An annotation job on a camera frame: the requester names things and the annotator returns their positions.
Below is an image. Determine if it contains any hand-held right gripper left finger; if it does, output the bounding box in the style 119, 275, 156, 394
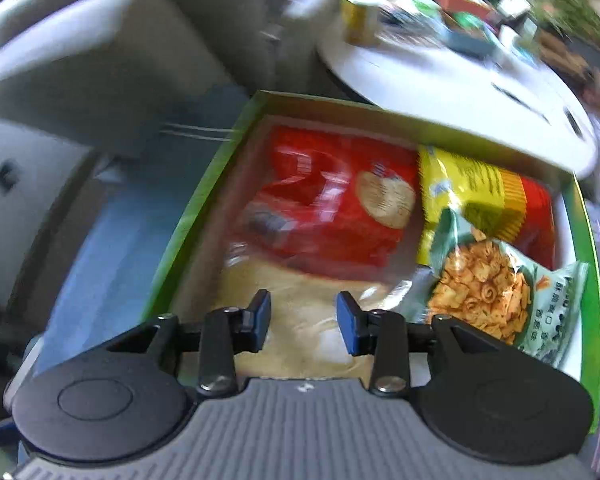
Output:
100, 289, 272, 395

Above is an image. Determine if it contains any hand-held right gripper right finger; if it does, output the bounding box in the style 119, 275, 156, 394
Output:
336, 291, 506, 395

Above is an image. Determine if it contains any beige snack bag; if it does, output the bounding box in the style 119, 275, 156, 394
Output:
212, 250, 426, 381

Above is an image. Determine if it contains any light green chips bag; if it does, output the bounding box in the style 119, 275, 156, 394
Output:
412, 207, 590, 368

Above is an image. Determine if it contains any green cardboard box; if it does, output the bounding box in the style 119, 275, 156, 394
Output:
140, 90, 600, 436

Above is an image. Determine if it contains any yellow red snack bag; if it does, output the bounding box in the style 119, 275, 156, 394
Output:
416, 145, 556, 268

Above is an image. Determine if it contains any white oval table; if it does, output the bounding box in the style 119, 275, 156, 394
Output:
315, 0, 600, 178

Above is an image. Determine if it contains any black pen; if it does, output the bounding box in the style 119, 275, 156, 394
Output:
495, 82, 551, 124

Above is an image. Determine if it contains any black remote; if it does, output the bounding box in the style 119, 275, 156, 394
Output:
565, 107, 589, 139

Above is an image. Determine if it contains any grey sofa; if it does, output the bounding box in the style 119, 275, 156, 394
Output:
0, 0, 331, 161

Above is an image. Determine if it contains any yellow canister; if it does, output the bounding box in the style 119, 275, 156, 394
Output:
339, 0, 383, 47

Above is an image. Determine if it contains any blue tray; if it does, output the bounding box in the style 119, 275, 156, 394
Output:
442, 12, 499, 59

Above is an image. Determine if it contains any pink box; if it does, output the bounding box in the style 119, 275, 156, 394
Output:
435, 0, 491, 16

